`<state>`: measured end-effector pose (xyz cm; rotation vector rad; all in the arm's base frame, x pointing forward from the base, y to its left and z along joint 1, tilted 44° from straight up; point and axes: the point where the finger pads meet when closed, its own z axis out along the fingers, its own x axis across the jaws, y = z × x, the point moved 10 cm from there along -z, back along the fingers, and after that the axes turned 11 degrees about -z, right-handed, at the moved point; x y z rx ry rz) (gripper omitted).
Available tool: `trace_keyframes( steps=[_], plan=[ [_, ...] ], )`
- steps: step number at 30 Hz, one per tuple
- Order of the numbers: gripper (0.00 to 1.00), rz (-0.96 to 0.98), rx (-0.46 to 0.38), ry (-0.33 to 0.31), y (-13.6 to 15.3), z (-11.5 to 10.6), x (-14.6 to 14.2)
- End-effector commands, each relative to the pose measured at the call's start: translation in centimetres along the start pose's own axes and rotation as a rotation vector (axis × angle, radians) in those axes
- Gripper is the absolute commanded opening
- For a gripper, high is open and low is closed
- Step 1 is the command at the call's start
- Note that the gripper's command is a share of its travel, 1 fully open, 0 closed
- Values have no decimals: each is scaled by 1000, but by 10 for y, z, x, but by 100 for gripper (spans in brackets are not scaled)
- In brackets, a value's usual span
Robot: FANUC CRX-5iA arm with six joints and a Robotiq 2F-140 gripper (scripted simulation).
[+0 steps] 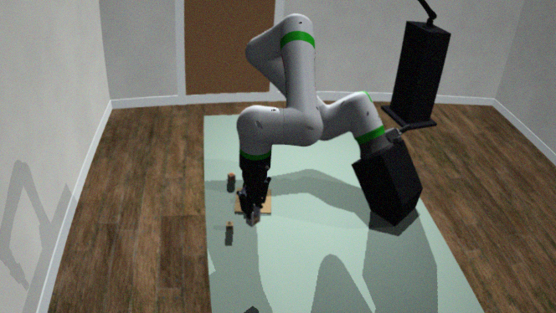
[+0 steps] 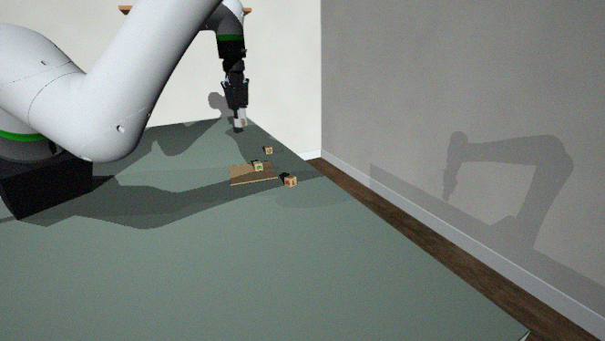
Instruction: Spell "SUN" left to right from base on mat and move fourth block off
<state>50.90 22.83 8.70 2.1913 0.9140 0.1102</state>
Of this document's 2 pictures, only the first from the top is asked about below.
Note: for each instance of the tan square mat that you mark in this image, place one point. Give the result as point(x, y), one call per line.
point(266, 206)

